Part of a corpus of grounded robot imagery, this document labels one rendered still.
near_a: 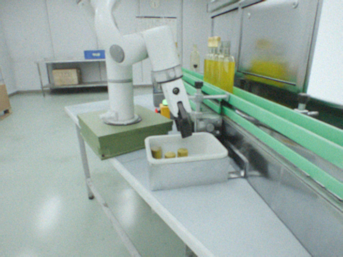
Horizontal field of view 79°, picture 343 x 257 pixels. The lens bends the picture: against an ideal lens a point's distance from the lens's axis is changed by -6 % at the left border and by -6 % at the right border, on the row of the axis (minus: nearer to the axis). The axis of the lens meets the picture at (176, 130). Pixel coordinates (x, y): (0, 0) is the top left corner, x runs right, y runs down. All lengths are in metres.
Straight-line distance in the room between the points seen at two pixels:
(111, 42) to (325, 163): 0.53
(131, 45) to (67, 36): 6.33
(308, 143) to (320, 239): 0.17
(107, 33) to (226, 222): 0.52
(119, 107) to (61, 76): 5.52
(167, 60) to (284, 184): 0.40
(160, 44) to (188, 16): 6.38
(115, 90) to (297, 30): 0.63
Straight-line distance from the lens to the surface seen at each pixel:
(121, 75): 0.83
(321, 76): 0.69
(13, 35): 7.34
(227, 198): 0.60
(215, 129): 0.79
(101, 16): 0.61
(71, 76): 6.26
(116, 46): 0.58
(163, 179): 0.60
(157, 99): 1.41
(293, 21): 0.80
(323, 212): 0.46
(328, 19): 0.70
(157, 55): 0.57
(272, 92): 0.92
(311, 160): 0.48
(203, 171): 0.61
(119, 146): 0.80
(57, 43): 6.96
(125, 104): 0.85
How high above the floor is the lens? 1.11
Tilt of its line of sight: 21 degrees down
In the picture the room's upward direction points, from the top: straight up
